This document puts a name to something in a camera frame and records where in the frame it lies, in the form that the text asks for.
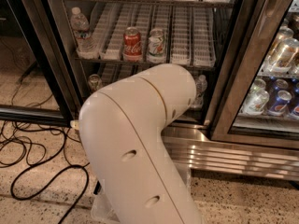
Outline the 7up can middle shelf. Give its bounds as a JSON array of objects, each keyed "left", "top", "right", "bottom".
[{"left": 147, "top": 28, "right": 165, "bottom": 63}]

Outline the water bottle middle shelf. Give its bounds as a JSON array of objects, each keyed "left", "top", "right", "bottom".
[{"left": 70, "top": 7, "right": 97, "bottom": 59}]

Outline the gold can right fridge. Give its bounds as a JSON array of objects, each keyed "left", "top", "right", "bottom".
[{"left": 267, "top": 38, "right": 299, "bottom": 73}]

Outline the water bottle shelf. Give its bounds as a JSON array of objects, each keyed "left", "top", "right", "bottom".
[
  {"left": 70, "top": 7, "right": 97, "bottom": 59},
  {"left": 191, "top": 75, "right": 207, "bottom": 109}
]

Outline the silver can right bottom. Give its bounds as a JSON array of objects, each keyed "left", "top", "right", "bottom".
[{"left": 243, "top": 78, "right": 269, "bottom": 115}]

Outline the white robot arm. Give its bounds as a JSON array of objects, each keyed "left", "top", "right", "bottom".
[{"left": 79, "top": 64, "right": 202, "bottom": 224}]

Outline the closed right fridge door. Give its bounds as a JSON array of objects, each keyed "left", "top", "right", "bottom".
[{"left": 212, "top": 0, "right": 299, "bottom": 149}]

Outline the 7up can bottom shelf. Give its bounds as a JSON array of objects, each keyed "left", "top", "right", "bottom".
[{"left": 88, "top": 74, "right": 103, "bottom": 92}]

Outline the black floor cable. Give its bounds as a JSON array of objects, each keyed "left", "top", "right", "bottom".
[{"left": 0, "top": 37, "right": 93, "bottom": 224}]

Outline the pepsi can front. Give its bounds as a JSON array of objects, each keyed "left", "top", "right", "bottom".
[{"left": 267, "top": 90, "right": 292, "bottom": 116}]

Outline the clear plastic bin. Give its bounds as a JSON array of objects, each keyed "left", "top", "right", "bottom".
[{"left": 91, "top": 163, "right": 192, "bottom": 224}]

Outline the water bottle bottom shelf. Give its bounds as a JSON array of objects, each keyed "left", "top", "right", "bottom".
[{"left": 191, "top": 75, "right": 207, "bottom": 109}]

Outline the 7up can shelf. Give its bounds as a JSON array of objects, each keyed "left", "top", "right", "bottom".
[
  {"left": 147, "top": 28, "right": 165, "bottom": 63},
  {"left": 88, "top": 74, "right": 103, "bottom": 92}
]

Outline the open fridge glass door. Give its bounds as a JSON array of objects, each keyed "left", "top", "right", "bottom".
[{"left": 0, "top": 0, "right": 77, "bottom": 127}]

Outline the red coca-cola can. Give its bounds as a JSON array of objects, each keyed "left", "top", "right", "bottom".
[{"left": 122, "top": 27, "right": 142, "bottom": 62}]

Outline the stainless steel fridge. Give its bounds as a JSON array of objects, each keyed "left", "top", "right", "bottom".
[{"left": 13, "top": 0, "right": 299, "bottom": 182}]

